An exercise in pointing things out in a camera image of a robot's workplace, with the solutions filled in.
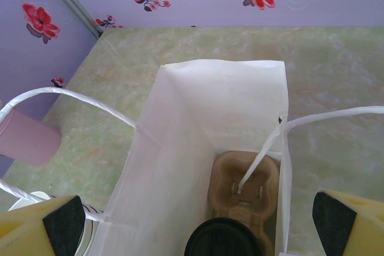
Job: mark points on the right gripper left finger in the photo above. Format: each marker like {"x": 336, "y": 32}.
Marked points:
{"x": 27, "y": 232}

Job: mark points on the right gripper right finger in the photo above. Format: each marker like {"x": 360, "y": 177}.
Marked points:
{"x": 360, "y": 226}

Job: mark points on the brown pulp cup carrier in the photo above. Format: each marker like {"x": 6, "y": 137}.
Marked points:
{"x": 228, "y": 172}

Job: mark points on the white paper takeout bag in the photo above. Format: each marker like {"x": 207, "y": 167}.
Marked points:
{"x": 180, "y": 148}

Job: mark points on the stack of paper cups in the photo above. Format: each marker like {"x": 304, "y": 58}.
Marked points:
{"x": 87, "y": 238}

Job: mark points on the pink straw holder cup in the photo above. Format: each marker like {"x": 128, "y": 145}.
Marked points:
{"x": 30, "y": 139}

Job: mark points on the aluminium left corner post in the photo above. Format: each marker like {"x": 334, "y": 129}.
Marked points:
{"x": 69, "y": 1}

